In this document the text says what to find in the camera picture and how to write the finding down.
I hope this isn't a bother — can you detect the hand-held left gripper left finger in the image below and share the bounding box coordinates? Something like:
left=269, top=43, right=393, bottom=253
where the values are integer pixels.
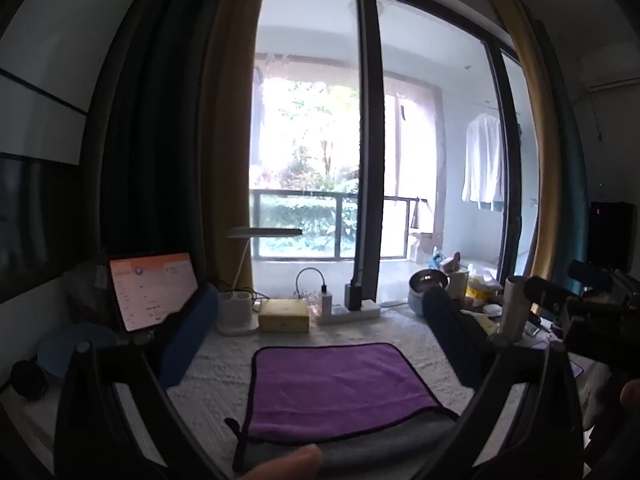
left=54, top=282, right=226, bottom=480

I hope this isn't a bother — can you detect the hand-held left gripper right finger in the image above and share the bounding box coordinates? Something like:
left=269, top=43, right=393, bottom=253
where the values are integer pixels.
left=415, top=285, right=588, bottom=480

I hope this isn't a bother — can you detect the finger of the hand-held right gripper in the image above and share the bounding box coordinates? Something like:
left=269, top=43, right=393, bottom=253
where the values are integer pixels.
left=523, top=275, right=576, bottom=317

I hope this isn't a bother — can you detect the purple towel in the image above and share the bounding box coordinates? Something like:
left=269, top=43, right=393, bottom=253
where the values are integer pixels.
left=247, top=342, right=459, bottom=445

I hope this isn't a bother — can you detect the grey towel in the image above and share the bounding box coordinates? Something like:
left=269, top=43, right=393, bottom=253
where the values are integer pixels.
left=225, top=406, right=459, bottom=479

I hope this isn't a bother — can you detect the person's right hand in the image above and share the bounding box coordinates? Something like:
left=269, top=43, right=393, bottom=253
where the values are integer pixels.
left=620, top=379, right=640, bottom=412

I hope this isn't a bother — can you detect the person's left hand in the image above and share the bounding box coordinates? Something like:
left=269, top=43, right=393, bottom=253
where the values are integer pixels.
left=237, top=444, right=325, bottom=480

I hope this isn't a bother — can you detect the beige cylinder cup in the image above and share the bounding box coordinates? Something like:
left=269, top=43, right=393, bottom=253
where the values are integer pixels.
left=501, top=275, right=526, bottom=347

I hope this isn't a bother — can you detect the white mug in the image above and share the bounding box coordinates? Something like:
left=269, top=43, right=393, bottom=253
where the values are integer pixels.
left=444, top=265, right=471, bottom=302

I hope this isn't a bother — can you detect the yellow packet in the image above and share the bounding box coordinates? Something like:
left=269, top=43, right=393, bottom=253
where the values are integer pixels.
left=466, top=280, right=502, bottom=307

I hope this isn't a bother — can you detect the tablet with orange screen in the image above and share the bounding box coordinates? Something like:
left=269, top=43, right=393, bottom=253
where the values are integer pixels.
left=107, top=252, right=200, bottom=334

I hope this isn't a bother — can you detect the white desk lamp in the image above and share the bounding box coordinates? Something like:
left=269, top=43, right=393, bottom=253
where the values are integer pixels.
left=216, top=227, right=304, bottom=336

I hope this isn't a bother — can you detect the white textured table cover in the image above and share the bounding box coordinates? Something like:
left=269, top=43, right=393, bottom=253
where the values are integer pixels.
left=25, top=304, right=603, bottom=480

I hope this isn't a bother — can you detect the metal pot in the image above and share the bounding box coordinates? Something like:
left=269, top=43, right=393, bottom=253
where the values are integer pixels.
left=407, top=269, right=451, bottom=317

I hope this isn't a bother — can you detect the black box device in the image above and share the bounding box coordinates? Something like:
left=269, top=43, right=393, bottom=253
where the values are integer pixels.
left=588, top=201, right=639, bottom=269

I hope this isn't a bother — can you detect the cardboard box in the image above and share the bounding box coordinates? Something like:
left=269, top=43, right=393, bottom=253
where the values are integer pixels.
left=407, top=231, right=447, bottom=264

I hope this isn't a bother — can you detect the yellow tissue box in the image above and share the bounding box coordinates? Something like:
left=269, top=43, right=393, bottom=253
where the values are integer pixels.
left=257, top=298, right=310, bottom=334

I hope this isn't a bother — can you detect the white power strip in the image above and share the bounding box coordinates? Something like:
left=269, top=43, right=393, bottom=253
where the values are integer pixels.
left=312, top=299, right=382, bottom=325

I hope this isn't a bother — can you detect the teal curtain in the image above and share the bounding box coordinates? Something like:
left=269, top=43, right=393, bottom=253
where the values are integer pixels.
left=531, top=19, right=592, bottom=297

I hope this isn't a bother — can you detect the blue round pad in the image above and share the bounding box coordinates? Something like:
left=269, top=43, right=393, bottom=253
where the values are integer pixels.
left=37, top=323, right=119, bottom=379

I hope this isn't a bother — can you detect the yellow curtain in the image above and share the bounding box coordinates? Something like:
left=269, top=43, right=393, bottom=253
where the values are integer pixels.
left=489, top=0, right=564, bottom=282
left=199, top=0, right=274, bottom=295

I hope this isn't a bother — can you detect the white hanging shirt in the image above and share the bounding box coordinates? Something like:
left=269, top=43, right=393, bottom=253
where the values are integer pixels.
left=460, top=112, right=507, bottom=211

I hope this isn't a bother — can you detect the balcony glass railing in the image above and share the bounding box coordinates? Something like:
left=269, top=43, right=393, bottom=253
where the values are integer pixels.
left=250, top=188, right=417, bottom=261

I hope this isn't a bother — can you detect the black round object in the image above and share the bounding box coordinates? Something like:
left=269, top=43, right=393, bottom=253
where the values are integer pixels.
left=10, top=360, right=51, bottom=401

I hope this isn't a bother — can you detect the dark green curtain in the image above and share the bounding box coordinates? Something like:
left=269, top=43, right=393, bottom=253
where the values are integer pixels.
left=99, top=0, right=237, bottom=283

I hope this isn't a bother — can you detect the white air conditioner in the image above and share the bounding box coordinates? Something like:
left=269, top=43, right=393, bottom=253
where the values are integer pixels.
left=579, top=42, right=640, bottom=92

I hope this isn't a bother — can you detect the black wall panel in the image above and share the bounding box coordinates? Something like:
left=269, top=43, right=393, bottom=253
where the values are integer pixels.
left=0, top=152, right=84, bottom=306

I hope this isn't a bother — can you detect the black sliding door frame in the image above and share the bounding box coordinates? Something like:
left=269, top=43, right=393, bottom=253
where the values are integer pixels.
left=249, top=0, right=542, bottom=307

